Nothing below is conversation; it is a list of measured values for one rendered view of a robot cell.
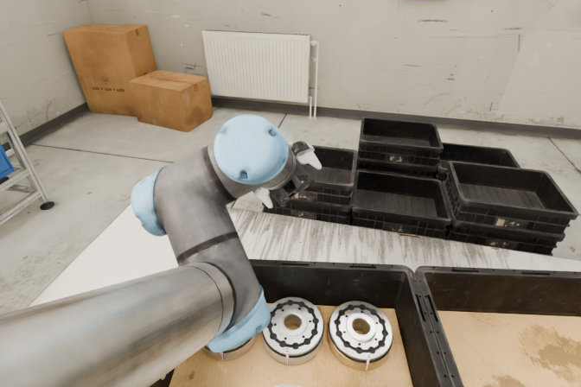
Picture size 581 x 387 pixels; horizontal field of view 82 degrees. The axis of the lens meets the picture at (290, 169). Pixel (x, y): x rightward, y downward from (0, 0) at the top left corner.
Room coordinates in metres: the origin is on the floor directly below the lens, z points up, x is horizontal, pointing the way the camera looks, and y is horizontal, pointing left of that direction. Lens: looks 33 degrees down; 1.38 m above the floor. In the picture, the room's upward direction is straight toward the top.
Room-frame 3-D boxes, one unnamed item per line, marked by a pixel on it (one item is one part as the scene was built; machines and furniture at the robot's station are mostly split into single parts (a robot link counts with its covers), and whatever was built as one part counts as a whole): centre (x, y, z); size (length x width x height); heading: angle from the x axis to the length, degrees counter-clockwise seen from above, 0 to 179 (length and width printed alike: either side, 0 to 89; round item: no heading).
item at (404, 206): (1.18, -0.48, 0.31); 0.40 x 0.30 x 0.34; 77
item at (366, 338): (0.31, -0.12, 0.86); 0.05 x 0.05 x 0.01
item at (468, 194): (1.09, -0.87, 0.37); 0.40 x 0.30 x 0.45; 77
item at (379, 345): (0.31, -0.12, 0.86); 0.10 x 0.10 x 0.01
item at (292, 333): (0.32, 0.00, 0.86); 0.05 x 0.05 x 0.01
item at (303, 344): (0.32, 0.00, 0.86); 0.10 x 0.10 x 0.01
